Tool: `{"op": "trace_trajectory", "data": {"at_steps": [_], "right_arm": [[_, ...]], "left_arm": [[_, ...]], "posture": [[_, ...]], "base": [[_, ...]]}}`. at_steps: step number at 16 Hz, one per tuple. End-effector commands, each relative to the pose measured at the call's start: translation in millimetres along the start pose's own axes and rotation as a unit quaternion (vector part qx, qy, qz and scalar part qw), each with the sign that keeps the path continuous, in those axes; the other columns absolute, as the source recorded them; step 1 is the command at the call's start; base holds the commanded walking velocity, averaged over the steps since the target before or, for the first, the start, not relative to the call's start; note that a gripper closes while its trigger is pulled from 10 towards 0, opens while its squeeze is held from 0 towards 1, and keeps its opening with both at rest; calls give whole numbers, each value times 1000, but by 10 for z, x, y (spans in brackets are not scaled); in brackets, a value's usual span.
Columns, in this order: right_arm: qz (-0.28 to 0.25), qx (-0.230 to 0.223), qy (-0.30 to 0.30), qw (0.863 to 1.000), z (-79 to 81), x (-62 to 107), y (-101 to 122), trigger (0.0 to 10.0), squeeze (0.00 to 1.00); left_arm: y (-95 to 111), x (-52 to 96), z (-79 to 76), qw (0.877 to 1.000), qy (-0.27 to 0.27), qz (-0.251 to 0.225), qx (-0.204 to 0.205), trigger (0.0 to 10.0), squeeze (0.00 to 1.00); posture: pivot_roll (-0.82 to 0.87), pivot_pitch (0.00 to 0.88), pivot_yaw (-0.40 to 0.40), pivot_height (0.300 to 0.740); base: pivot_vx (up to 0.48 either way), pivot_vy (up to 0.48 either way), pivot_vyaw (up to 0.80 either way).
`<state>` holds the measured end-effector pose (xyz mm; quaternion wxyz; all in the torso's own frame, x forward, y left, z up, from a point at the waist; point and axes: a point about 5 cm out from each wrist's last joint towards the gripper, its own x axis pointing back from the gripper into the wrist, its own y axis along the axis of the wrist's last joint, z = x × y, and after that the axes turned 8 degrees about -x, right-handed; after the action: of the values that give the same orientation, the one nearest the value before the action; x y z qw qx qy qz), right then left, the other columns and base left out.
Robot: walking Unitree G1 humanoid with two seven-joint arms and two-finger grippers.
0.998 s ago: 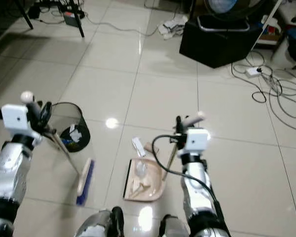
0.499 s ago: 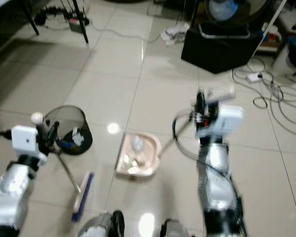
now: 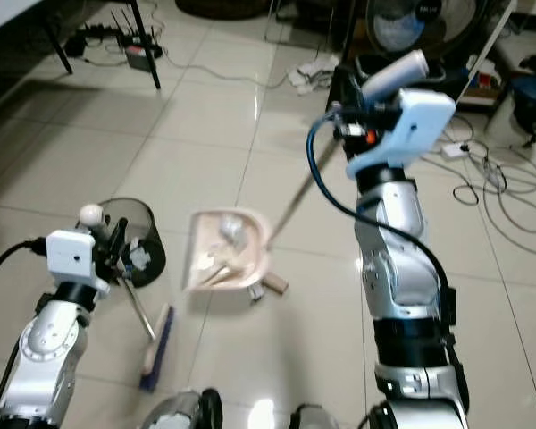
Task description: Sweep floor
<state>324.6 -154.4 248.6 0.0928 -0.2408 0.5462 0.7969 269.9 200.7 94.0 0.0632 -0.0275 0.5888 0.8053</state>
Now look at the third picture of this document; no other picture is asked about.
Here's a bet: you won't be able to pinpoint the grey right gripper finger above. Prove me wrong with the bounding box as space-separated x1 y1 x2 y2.
361 50 431 102

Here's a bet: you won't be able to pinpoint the broom with blue brush head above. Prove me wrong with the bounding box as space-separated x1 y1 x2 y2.
80 204 177 392

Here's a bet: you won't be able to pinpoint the pink long-handled dustpan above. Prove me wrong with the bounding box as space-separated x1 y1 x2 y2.
183 0 519 296

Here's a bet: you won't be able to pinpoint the white paper scrap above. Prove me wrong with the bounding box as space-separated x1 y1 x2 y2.
129 248 154 272

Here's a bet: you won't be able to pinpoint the black mesh waste bin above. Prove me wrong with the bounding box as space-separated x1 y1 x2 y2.
98 198 167 289

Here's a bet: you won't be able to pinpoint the black box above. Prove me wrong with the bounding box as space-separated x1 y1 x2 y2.
329 58 369 117

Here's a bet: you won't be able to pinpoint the black standing fan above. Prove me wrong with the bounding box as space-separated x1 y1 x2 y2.
364 0 485 60

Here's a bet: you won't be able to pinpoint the crumpled white cloth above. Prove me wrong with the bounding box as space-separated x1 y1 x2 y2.
289 55 342 96

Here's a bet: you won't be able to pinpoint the white power adapter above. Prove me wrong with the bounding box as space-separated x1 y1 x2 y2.
440 141 472 161

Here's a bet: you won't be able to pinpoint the beige wooden stick piece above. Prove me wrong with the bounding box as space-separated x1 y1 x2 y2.
197 255 240 288

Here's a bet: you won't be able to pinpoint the crumpled white paper ball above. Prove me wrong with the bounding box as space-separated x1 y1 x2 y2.
218 218 247 248

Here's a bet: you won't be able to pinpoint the blue bucket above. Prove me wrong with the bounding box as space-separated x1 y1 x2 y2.
510 75 536 146

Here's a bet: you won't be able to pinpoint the small brown wooden block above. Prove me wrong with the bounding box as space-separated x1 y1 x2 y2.
264 273 289 295

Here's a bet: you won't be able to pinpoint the black slanted table leg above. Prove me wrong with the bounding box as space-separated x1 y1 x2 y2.
43 13 76 75
130 0 163 91

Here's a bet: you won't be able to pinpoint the dark round mat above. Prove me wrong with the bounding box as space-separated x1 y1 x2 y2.
176 0 271 20

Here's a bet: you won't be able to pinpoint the black router with antennas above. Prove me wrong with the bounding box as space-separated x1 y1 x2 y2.
109 7 162 72

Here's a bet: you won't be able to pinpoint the robot right leg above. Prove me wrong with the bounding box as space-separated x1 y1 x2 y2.
289 403 342 429

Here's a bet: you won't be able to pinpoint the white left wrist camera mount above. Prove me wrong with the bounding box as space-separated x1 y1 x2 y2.
46 230 111 292

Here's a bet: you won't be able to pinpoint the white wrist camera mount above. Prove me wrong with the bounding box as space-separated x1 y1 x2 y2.
346 87 457 180
46 230 111 292

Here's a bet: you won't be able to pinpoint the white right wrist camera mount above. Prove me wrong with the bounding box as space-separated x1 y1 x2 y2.
346 87 457 180

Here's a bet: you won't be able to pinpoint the blue right wrist cable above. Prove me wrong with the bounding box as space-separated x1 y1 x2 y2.
307 111 360 211

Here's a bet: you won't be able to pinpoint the tangled grey floor cables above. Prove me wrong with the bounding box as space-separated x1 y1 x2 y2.
447 134 536 235

